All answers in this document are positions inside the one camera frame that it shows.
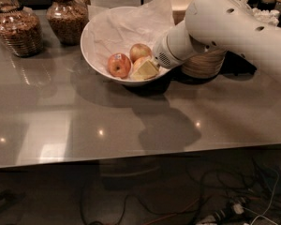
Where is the front stack of paper bowls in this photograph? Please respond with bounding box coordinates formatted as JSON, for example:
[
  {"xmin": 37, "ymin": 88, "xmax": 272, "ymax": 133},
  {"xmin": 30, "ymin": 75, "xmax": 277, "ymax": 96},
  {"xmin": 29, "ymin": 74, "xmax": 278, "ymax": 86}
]
[{"xmin": 181, "ymin": 50, "xmax": 227, "ymax": 80}]

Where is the white power strip on floor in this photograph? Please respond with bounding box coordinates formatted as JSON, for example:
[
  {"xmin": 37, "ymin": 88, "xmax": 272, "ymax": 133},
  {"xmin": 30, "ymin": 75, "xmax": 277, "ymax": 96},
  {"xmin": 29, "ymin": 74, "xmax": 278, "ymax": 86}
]
[{"xmin": 196, "ymin": 203, "xmax": 244, "ymax": 225}]

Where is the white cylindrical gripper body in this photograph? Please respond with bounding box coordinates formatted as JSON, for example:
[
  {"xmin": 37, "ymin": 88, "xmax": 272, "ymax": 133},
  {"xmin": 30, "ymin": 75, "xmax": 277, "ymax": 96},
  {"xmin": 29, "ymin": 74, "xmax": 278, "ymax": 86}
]
[{"xmin": 153, "ymin": 21, "xmax": 208, "ymax": 69}]

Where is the yellow-red rear apple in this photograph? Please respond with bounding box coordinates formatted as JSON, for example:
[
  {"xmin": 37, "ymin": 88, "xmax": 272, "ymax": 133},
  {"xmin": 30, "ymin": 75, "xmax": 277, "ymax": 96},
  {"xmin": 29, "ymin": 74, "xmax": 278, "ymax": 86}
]
[{"xmin": 129, "ymin": 43, "xmax": 152, "ymax": 62}]

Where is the red-yellow apple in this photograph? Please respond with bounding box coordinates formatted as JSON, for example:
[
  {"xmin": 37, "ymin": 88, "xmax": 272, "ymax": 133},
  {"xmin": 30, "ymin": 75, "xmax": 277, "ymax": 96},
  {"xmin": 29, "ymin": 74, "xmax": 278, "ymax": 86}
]
[{"xmin": 132, "ymin": 56, "xmax": 151, "ymax": 72}]

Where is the white cable on floor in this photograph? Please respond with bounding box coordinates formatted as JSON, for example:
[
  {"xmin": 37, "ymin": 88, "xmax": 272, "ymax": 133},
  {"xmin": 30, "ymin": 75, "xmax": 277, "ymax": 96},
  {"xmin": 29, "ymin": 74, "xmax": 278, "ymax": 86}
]
[{"xmin": 243, "ymin": 169, "xmax": 281, "ymax": 225}]

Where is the glass granola jar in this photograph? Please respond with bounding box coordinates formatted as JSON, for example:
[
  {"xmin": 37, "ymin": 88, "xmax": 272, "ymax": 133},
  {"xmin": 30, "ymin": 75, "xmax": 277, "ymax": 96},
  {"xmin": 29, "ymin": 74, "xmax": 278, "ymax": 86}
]
[
  {"xmin": 0, "ymin": 0, "xmax": 43, "ymax": 57},
  {"xmin": 46, "ymin": 0, "xmax": 88, "ymax": 46}
]

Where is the left glass granola jar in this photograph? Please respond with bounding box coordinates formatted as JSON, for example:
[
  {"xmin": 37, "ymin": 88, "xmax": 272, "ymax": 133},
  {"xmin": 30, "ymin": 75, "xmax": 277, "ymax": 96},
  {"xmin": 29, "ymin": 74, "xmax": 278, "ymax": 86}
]
[{"xmin": 0, "ymin": 0, "xmax": 43, "ymax": 57}]

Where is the black cutlery holder box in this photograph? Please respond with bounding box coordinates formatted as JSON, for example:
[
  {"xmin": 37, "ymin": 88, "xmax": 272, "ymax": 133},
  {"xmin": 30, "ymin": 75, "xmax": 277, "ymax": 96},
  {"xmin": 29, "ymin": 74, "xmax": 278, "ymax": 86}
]
[{"xmin": 220, "ymin": 52, "xmax": 257, "ymax": 76}]

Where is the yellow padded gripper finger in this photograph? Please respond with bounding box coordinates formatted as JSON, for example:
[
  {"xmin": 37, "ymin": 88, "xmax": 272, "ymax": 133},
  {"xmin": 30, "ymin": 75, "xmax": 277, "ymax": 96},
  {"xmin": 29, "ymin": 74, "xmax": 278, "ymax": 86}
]
[{"xmin": 130, "ymin": 59, "xmax": 159, "ymax": 81}]

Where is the middle glass granola jar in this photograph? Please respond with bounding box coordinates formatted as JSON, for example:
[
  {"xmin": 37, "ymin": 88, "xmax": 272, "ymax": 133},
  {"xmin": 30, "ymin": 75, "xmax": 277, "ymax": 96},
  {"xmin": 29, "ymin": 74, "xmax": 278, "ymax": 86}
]
[{"xmin": 46, "ymin": 0, "xmax": 88, "ymax": 46}]

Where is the dark bottle with cork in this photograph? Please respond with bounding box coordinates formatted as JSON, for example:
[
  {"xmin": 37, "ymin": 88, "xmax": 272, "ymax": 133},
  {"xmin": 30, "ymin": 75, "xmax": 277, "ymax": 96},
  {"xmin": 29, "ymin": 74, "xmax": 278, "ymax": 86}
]
[{"xmin": 259, "ymin": 0, "xmax": 275, "ymax": 10}]

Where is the white ceramic bowl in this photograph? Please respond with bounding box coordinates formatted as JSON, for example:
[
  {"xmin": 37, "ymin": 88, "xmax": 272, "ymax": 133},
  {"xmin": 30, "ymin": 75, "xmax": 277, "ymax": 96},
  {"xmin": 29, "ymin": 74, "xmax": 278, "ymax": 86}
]
[{"xmin": 80, "ymin": 6, "xmax": 176, "ymax": 87}]

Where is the white crumpled paper liner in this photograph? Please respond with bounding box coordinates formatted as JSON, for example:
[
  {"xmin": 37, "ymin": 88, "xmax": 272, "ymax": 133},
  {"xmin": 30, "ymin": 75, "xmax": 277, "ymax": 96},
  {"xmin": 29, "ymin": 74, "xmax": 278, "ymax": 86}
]
[{"xmin": 87, "ymin": 0, "xmax": 176, "ymax": 77}]

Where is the red apple with sticker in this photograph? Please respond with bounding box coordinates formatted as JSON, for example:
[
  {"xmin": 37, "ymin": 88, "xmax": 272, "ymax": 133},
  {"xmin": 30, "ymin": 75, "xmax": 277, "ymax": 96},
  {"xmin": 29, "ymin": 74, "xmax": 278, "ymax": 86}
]
[{"xmin": 108, "ymin": 52, "xmax": 131, "ymax": 79}]

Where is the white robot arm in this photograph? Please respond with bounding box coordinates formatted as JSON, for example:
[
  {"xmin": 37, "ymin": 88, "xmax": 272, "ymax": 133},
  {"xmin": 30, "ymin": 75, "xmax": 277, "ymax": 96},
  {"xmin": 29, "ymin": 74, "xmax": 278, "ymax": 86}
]
[{"xmin": 137, "ymin": 0, "xmax": 281, "ymax": 83}]

